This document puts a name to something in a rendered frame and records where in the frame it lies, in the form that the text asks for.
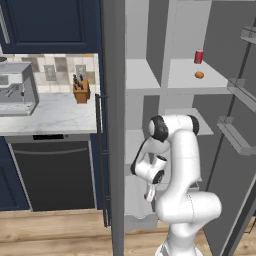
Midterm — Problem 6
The red can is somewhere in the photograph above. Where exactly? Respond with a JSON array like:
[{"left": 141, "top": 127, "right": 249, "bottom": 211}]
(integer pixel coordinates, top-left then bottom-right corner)
[{"left": 193, "top": 49, "right": 204, "bottom": 65}]

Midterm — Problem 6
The black fridge door handle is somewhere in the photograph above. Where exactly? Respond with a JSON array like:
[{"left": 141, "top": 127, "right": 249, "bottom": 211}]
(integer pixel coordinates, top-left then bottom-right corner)
[{"left": 95, "top": 93, "right": 111, "bottom": 229}]

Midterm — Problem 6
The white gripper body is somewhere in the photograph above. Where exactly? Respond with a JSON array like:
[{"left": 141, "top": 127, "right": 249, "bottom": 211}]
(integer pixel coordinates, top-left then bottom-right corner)
[{"left": 143, "top": 183, "right": 158, "bottom": 204}]

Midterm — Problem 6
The navy wall cupboard door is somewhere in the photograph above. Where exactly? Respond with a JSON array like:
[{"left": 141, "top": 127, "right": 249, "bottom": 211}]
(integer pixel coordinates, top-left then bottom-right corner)
[{"left": 0, "top": 0, "right": 102, "bottom": 55}]

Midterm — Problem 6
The silver coffee machine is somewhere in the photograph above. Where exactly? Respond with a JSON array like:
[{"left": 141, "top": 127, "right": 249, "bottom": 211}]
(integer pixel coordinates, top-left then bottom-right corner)
[{"left": 0, "top": 61, "right": 40, "bottom": 117}]

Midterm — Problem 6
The grey fridge door with handle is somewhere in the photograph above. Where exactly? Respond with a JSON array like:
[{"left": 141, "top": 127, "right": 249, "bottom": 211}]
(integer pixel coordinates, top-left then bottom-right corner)
[{"left": 100, "top": 0, "right": 127, "bottom": 256}]

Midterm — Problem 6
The grey door shelf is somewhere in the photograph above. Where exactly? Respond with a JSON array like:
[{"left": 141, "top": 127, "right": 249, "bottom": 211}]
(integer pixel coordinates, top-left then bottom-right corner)
[
  {"left": 240, "top": 26, "right": 256, "bottom": 45},
  {"left": 216, "top": 115, "right": 256, "bottom": 157},
  {"left": 226, "top": 77, "right": 256, "bottom": 114}
]

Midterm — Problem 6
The grey fridge door with shelves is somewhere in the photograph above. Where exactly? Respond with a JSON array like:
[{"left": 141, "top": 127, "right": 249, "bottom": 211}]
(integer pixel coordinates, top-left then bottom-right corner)
[{"left": 199, "top": 0, "right": 256, "bottom": 256}]

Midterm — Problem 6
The grey wall socket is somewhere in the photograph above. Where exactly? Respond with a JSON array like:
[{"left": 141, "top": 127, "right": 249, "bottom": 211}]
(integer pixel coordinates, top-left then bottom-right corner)
[
  {"left": 75, "top": 64, "right": 87, "bottom": 81},
  {"left": 43, "top": 64, "right": 57, "bottom": 82}
]

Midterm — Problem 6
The silver cupboard handle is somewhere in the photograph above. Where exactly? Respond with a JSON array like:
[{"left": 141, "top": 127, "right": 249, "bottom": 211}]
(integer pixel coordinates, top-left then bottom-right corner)
[{"left": 0, "top": 5, "right": 11, "bottom": 45}]

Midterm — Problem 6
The grey open fridge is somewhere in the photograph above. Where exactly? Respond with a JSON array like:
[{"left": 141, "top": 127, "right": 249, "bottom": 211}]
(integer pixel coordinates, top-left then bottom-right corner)
[{"left": 124, "top": 0, "right": 256, "bottom": 256}]

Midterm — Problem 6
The wooden knife block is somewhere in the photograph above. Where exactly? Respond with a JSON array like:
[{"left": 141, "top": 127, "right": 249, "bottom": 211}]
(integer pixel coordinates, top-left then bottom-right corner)
[{"left": 72, "top": 73, "right": 91, "bottom": 105}]

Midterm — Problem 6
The black dishwasher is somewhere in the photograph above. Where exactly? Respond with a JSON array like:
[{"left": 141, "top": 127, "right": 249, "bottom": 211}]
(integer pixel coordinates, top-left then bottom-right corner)
[{"left": 5, "top": 133, "right": 98, "bottom": 212}]

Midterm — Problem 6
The navy base cupboard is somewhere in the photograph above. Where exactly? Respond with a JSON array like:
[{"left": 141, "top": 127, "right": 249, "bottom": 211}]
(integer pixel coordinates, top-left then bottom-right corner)
[{"left": 0, "top": 136, "right": 32, "bottom": 212}]

